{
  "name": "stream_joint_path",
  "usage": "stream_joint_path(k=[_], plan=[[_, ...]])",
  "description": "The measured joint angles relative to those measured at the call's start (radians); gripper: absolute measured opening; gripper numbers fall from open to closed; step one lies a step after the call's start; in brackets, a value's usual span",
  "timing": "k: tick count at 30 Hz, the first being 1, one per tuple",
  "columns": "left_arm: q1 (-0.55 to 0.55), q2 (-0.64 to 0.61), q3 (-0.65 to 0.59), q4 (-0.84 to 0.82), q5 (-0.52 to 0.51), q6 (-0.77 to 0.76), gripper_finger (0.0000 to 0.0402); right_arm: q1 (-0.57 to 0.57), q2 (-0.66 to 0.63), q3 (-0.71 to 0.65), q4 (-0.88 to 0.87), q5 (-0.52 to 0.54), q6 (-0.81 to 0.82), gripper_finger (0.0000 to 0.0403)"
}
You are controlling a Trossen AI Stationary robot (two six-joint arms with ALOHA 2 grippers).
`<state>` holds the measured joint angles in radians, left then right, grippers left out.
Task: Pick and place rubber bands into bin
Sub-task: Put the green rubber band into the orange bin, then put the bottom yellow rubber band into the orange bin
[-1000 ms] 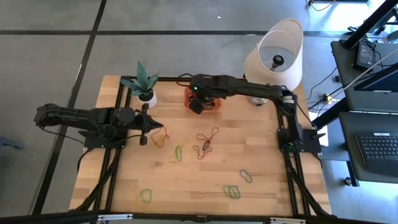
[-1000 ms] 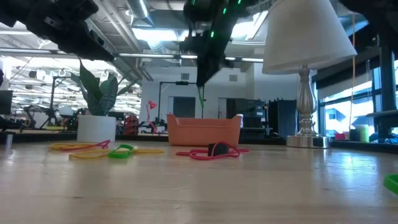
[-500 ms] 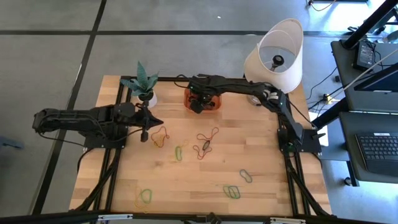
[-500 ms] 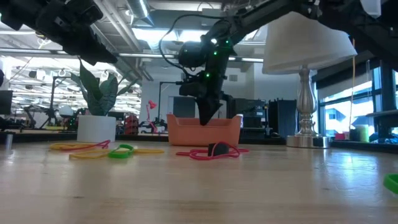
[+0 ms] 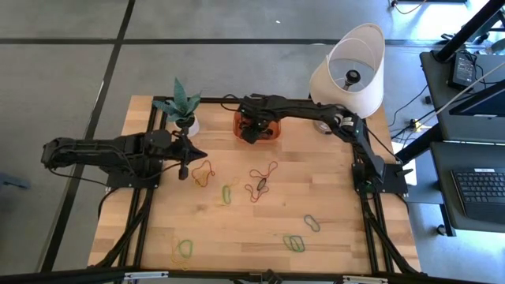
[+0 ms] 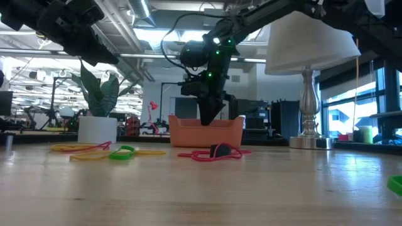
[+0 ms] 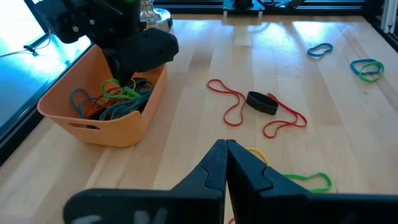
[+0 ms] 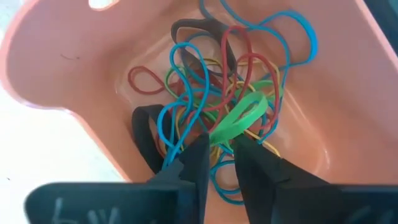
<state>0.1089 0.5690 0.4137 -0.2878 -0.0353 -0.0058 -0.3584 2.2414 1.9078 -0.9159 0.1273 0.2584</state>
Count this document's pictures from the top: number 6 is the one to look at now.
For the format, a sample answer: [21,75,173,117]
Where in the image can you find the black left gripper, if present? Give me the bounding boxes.
[38,1,120,67]

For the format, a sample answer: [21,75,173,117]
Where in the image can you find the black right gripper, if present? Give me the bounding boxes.
[197,46,235,126]

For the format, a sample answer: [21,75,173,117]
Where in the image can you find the black wide rubber band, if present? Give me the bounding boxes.
[209,143,233,159]

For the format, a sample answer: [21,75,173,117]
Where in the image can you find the red rubber band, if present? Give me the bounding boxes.
[69,141,113,154]
[177,142,244,163]
[192,149,253,156]

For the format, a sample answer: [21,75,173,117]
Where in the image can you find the yellow rubber band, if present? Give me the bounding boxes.
[49,143,106,154]
[69,149,167,162]

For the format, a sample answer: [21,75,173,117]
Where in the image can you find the green rubber band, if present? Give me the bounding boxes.
[386,175,402,197]
[109,144,136,161]

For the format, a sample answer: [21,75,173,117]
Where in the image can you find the orange plastic bin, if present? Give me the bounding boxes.
[168,114,245,149]

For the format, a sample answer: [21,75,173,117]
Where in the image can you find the dark grey door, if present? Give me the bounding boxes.
[174,97,199,120]

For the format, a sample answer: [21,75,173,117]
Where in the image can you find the black equipment rack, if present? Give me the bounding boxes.
[224,94,271,141]

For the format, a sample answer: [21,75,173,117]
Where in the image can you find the pink desk lamp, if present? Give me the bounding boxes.
[146,100,161,135]

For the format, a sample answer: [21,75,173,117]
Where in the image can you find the black cabinet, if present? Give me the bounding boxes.
[270,99,302,139]

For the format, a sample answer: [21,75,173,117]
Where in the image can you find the potted plant white pot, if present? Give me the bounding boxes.
[71,59,139,145]

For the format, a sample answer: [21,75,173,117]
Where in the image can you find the red machine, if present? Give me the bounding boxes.
[124,115,141,137]

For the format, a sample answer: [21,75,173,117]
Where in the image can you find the black monitor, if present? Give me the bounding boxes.
[0,90,14,117]

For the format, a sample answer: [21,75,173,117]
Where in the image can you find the white shade silver table lamp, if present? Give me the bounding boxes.
[264,11,361,150]

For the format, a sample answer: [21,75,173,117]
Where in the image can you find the green roll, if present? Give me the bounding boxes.
[358,125,374,144]

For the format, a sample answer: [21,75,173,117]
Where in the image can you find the dark grey desk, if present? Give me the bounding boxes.
[369,110,402,120]

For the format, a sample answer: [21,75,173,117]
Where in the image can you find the black metal pole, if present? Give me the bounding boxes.
[381,59,402,141]

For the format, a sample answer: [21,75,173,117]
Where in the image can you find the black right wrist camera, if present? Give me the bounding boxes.
[180,80,205,98]

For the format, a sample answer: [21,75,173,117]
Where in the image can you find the black gantry frame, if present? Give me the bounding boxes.
[48,75,89,132]
[158,81,209,122]

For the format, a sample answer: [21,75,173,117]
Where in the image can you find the silver ventilation duct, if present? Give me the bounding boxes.
[125,0,157,28]

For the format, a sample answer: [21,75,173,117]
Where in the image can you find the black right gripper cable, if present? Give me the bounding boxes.
[160,11,227,77]

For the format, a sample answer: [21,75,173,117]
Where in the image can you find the yellow hanging cable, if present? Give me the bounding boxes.
[351,37,361,134]

